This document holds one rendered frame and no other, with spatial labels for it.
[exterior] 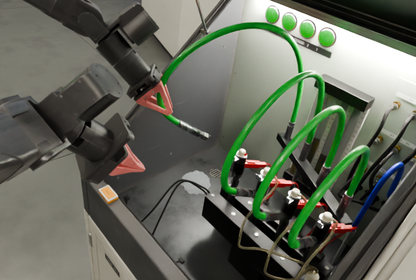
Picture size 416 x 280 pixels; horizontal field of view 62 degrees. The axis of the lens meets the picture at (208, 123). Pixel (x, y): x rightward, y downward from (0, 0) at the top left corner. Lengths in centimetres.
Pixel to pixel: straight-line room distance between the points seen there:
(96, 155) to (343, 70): 65
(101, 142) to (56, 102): 10
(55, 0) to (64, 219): 164
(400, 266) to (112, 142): 55
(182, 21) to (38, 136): 319
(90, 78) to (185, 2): 309
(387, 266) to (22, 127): 65
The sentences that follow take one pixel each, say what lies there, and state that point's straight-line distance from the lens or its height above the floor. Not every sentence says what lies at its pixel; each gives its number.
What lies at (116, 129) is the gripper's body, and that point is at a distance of 56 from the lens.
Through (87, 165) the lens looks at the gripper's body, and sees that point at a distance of 57.
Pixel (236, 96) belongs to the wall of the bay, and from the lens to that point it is 121.
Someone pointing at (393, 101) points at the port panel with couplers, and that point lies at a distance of 92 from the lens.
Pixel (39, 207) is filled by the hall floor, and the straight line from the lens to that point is 229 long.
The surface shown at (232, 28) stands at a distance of 74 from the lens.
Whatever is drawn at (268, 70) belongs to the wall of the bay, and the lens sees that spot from 109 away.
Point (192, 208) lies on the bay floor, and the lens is 111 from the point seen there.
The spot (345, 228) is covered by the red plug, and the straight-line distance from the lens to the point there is 81.
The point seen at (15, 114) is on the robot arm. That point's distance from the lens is 43.
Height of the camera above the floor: 167
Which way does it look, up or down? 35 degrees down
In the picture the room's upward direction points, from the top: 9 degrees clockwise
